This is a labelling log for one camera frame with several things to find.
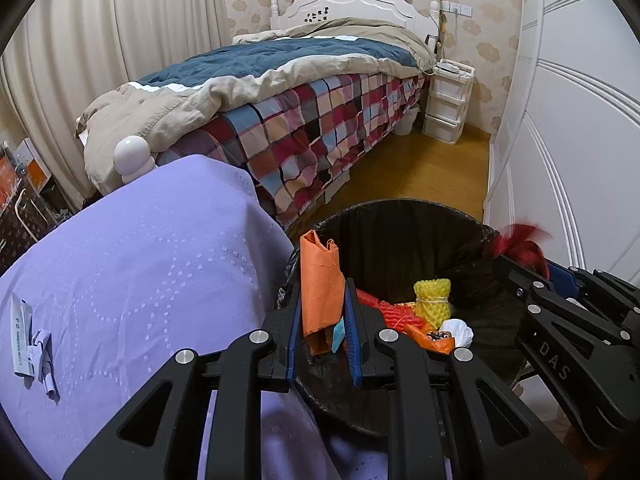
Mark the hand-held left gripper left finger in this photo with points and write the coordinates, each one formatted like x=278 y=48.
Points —
x=295 y=340

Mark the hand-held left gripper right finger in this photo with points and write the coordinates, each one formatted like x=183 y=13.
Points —
x=352 y=345

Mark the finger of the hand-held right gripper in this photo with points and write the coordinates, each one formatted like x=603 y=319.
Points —
x=565 y=282
x=522 y=285

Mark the teal white toothpaste tube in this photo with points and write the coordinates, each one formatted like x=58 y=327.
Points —
x=338 y=336

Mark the red-orange plastic bag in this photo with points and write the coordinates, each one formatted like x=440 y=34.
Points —
x=395 y=315

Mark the orange paper piece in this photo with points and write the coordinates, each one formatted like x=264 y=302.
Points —
x=320 y=285

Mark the white tissue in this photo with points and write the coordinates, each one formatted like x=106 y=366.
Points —
x=457 y=332

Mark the orange wrapper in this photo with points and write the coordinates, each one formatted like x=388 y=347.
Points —
x=435 y=345

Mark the yellow foam net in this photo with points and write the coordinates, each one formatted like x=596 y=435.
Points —
x=432 y=300

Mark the bin with black bag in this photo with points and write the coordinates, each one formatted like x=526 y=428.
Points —
x=400 y=245

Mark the white wardrobe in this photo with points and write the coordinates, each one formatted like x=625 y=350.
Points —
x=575 y=135

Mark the white plastic drawer unit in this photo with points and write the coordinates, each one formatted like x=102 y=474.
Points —
x=445 y=105

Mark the plaid bed sheet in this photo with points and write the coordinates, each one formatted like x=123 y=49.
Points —
x=325 y=125

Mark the white power strip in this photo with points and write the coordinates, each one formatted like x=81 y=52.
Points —
x=451 y=67

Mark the white round bedpost knob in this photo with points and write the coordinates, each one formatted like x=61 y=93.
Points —
x=131 y=152

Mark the lilac crumpled paper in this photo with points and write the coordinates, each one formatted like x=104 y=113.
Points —
x=45 y=365

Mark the white flattened tube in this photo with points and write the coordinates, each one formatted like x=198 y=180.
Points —
x=21 y=335

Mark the bed with quilt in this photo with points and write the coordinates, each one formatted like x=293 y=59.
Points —
x=250 y=60

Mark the white orange carton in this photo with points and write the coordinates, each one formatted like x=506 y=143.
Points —
x=37 y=170

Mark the cream curtain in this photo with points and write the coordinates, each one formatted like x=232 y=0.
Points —
x=125 y=25

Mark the white wall socket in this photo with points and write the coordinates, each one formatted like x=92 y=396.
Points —
x=459 y=8

